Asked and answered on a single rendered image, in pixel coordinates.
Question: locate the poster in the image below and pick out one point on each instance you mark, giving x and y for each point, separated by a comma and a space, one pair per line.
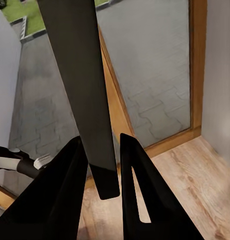
72, 28

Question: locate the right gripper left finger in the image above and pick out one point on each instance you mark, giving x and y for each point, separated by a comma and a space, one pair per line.
50, 207

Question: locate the door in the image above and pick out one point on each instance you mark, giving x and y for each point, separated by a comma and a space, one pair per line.
153, 54

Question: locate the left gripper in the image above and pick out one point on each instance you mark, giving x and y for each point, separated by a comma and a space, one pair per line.
32, 171

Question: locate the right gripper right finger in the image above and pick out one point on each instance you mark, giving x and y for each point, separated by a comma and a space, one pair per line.
169, 221

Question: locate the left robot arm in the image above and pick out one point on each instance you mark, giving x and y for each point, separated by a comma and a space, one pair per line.
17, 160

